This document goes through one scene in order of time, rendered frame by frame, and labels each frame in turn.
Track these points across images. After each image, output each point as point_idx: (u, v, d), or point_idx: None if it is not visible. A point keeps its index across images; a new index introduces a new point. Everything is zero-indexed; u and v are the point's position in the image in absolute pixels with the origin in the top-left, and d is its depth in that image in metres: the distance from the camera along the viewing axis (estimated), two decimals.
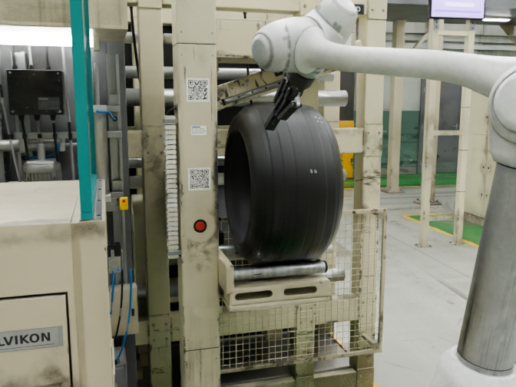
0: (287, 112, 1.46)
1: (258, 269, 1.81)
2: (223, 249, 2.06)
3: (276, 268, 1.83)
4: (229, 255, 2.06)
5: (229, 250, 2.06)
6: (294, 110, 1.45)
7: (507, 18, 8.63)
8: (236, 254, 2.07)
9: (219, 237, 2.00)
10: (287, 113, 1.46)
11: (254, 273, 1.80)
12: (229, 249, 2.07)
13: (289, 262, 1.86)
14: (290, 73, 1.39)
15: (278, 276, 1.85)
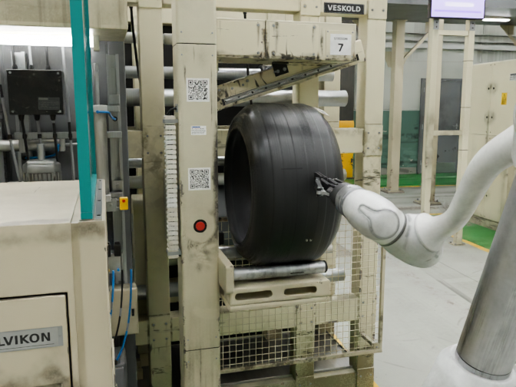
0: (316, 185, 1.54)
1: (257, 279, 1.82)
2: None
3: (275, 277, 1.84)
4: None
5: (228, 257, 2.09)
6: None
7: (507, 18, 8.63)
8: None
9: (219, 237, 2.00)
10: (316, 186, 1.55)
11: (252, 278, 1.83)
12: (228, 257, 2.08)
13: (291, 272, 1.84)
14: (344, 184, 1.45)
15: None
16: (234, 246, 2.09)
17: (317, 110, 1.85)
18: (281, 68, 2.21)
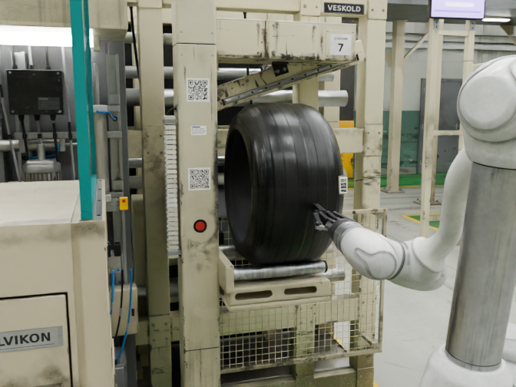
0: (315, 219, 1.57)
1: (256, 266, 1.82)
2: (222, 247, 2.07)
3: (274, 264, 1.84)
4: (229, 253, 2.06)
5: (228, 248, 2.07)
6: (315, 226, 1.56)
7: (507, 18, 8.63)
8: (236, 252, 2.07)
9: (219, 237, 2.00)
10: (315, 219, 1.57)
11: (253, 268, 1.81)
12: (228, 247, 2.07)
13: None
14: (342, 220, 1.47)
15: (279, 275, 1.83)
16: None
17: (339, 186, 1.71)
18: (281, 68, 2.21)
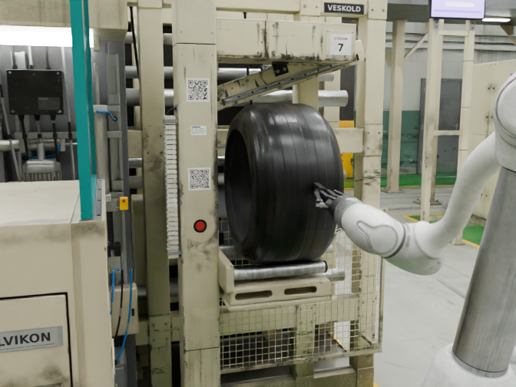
0: (315, 197, 1.55)
1: (256, 266, 1.84)
2: (222, 246, 2.08)
3: (273, 264, 1.85)
4: (229, 249, 2.06)
5: (228, 246, 2.08)
6: (315, 203, 1.54)
7: (507, 18, 8.63)
8: (236, 249, 2.07)
9: (219, 237, 2.00)
10: (315, 197, 1.56)
11: (253, 266, 1.82)
12: (227, 246, 2.08)
13: None
14: (343, 197, 1.46)
15: (279, 271, 1.83)
16: None
17: (335, 228, 1.76)
18: (281, 68, 2.21)
